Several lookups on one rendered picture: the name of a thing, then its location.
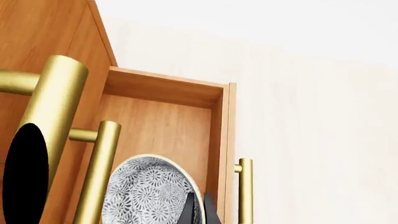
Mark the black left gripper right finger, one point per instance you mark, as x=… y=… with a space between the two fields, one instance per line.
x=212 y=212

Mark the wooden cabinet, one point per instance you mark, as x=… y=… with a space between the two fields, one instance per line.
x=105 y=43

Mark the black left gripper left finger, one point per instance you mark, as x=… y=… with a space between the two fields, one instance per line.
x=189 y=212

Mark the open wooden drawer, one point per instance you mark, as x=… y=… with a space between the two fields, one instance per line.
x=161 y=121

